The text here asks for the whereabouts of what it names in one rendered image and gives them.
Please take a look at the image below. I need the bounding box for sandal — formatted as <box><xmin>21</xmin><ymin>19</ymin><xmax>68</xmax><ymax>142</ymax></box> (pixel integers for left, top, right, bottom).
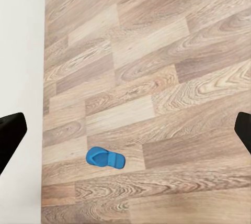
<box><xmin>86</xmin><ymin>147</ymin><xmax>126</xmax><ymax>169</ymax></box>

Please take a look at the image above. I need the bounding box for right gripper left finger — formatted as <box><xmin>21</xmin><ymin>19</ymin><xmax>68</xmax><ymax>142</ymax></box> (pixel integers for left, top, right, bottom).
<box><xmin>0</xmin><ymin>112</ymin><xmax>27</xmax><ymax>175</ymax></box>

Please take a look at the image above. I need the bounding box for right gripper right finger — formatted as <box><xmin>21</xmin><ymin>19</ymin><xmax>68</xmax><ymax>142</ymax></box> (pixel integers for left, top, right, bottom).
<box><xmin>234</xmin><ymin>112</ymin><xmax>251</xmax><ymax>154</ymax></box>

